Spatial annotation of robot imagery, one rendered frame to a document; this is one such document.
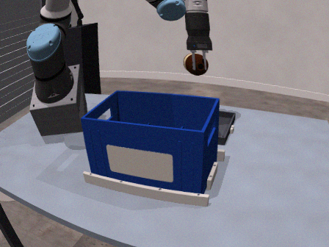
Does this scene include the brown bottle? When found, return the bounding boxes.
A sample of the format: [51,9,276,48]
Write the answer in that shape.
[184,53,209,76]

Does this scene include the blue plastic crate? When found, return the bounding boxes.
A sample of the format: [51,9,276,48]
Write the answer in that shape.
[81,90,220,194]

